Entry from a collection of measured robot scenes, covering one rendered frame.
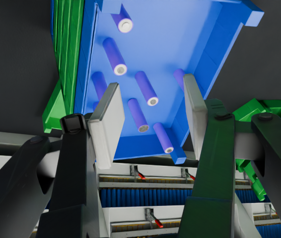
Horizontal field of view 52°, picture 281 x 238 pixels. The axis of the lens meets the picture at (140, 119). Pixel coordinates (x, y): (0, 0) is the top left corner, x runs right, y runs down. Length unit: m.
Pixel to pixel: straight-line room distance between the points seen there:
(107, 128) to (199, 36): 0.33
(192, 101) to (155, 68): 0.31
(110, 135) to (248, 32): 0.98
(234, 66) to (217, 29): 0.72
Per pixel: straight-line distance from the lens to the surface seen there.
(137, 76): 0.45
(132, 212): 1.04
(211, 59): 0.46
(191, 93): 0.17
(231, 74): 1.20
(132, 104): 0.48
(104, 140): 0.15
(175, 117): 0.56
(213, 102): 0.17
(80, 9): 0.42
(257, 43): 1.17
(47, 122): 0.99
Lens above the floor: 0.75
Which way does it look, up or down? 40 degrees down
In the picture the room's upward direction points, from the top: 157 degrees clockwise
